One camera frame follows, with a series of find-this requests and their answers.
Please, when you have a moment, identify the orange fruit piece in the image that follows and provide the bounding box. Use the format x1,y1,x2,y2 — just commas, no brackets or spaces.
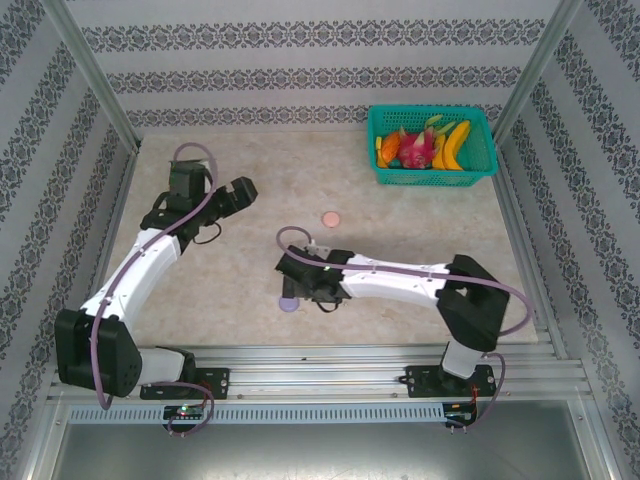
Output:
374,130,402,169

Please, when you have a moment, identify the grey metal sheet shelf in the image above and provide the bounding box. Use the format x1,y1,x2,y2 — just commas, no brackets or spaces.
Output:
47,399,616,480

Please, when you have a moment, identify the pink dragon fruit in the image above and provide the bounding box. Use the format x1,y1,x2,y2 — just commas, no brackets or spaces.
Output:
394,113,459,170

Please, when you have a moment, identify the small yellow banana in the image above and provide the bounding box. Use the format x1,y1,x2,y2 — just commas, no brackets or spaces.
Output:
430,133,449,170

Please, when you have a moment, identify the large yellow banana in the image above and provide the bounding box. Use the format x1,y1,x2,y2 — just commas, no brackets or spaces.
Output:
442,119,473,172

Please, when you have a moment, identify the teal plastic mesh basket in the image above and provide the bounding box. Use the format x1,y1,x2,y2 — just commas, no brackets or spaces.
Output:
367,103,499,189

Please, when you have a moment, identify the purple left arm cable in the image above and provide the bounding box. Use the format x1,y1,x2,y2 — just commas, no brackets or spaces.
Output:
89,142,219,439

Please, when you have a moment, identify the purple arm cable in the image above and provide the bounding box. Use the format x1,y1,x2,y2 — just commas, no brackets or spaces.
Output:
89,142,219,439
276,226,532,436

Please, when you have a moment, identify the thin black left gripper cable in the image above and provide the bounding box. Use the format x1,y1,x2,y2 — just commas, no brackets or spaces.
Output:
192,222,224,247

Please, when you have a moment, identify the aluminium mounting rail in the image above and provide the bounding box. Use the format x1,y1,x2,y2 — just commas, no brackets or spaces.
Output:
47,343,596,401

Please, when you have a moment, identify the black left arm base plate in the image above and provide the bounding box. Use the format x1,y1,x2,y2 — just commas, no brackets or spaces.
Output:
139,367,231,401

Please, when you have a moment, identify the white slotted cable duct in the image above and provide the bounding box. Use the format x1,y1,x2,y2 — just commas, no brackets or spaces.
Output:
67,403,446,425

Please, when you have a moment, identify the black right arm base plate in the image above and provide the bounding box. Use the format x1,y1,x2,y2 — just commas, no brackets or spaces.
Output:
403,364,499,399

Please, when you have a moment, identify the aluminium left corner post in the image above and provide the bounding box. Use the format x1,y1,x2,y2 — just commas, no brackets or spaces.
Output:
42,0,144,151

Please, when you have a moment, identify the aluminium corner post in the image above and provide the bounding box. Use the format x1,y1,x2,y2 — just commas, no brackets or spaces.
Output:
42,0,144,151
492,0,584,146

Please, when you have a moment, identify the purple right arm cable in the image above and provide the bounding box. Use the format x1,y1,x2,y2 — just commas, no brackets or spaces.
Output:
276,226,532,436

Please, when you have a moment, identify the aluminium right corner post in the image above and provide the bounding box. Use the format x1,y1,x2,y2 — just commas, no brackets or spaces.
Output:
492,0,584,146

